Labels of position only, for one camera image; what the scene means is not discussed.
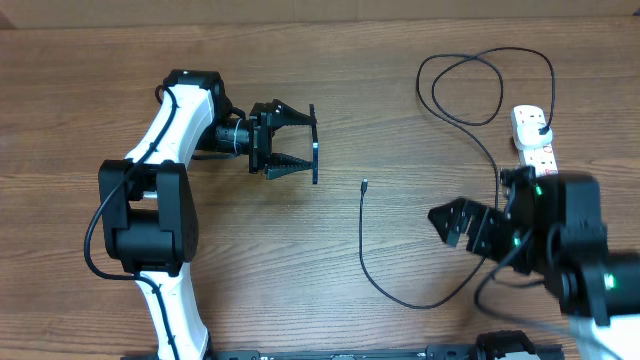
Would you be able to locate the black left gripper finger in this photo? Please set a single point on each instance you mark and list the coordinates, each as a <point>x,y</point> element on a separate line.
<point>281,164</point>
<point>284,115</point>

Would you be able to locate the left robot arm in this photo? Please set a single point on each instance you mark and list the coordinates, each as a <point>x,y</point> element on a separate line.
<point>147,210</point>

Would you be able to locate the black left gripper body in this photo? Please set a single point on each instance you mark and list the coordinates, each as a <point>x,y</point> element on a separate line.
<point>259,137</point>

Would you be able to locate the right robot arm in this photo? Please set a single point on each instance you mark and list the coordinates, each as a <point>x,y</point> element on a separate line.
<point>552,225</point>

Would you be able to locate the Galaxy S24 smartphone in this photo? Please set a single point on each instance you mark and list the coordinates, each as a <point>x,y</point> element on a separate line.
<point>315,146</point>

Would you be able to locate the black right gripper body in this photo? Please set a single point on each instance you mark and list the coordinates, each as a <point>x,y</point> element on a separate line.
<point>491,238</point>

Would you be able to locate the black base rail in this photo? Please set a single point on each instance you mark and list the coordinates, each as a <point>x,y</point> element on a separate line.
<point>494,345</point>

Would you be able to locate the white power strip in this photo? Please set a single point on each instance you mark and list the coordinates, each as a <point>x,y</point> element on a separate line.
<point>542,159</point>

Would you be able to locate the white charger plug adapter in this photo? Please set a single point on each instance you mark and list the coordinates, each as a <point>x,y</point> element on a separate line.
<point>529,137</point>

